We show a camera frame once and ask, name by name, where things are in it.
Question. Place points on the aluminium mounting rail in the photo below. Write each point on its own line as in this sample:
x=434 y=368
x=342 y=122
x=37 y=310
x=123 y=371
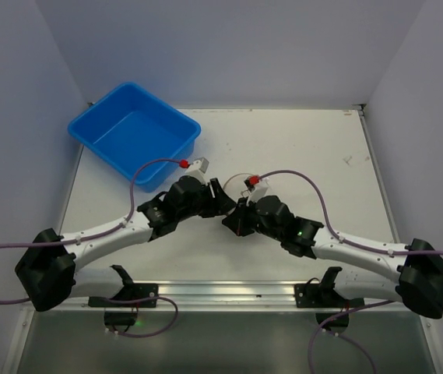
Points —
x=260 y=295

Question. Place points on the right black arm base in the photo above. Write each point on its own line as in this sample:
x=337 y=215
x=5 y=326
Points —
x=320 y=294

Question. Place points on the blue plastic bin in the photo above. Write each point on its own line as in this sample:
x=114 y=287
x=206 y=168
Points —
x=129 y=127

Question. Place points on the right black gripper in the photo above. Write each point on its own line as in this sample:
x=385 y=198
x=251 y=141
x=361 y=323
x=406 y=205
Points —
x=242 y=214

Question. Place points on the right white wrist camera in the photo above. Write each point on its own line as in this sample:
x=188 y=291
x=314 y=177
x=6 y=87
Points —
x=255 y=188

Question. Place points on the round beige mesh laundry bag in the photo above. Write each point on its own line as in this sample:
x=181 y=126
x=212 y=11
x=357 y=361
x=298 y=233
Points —
x=235 y=186

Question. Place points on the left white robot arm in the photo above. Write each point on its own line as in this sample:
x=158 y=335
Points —
x=52 y=268

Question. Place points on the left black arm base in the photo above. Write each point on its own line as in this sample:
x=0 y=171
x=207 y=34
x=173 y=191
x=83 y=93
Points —
x=130 y=290

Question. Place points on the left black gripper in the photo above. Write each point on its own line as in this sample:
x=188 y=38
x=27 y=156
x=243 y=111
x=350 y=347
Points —
x=212 y=195

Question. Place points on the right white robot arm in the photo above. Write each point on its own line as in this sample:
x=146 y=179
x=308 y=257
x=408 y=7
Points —
x=411 y=274

